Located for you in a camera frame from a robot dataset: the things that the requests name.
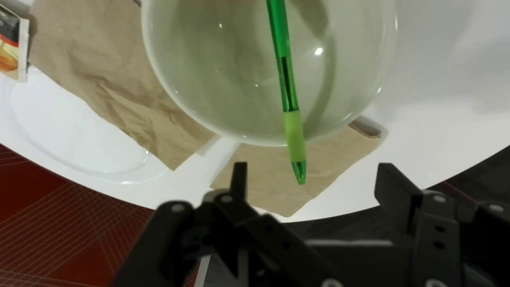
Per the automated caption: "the pale green bowl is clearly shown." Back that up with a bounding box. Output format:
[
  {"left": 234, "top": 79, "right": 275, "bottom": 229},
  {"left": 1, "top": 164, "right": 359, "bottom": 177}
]
[{"left": 141, "top": 0, "right": 399, "bottom": 147}]

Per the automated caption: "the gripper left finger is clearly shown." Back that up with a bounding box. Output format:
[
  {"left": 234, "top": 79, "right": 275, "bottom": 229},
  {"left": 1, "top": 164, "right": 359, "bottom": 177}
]
[{"left": 112, "top": 161, "right": 344, "bottom": 287}]

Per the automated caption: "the green pen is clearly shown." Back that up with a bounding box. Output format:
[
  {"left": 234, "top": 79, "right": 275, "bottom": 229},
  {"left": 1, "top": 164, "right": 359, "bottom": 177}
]
[{"left": 266, "top": 0, "right": 307, "bottom": 185}]

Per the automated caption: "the brown paper napkin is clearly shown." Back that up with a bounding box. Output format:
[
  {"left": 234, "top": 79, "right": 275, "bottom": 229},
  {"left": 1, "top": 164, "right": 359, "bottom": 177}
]
[
  {"left": 29, "top": 0, "right": 217, "bottom": 171},
  {"left": 210, "top": 123, "right": 384, "bottom": 218}
]

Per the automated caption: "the printed paper packet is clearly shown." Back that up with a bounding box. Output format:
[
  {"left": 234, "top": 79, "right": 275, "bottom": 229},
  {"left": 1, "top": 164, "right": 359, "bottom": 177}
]
[{"left": 0, "top": 3, "right": 31, "bottom": 83}]

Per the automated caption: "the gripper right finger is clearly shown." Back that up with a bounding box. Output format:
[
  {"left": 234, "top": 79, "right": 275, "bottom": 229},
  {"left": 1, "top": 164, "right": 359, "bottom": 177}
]
[{"left": 375, "top": 163, "right": 510, "bottom": 287}]

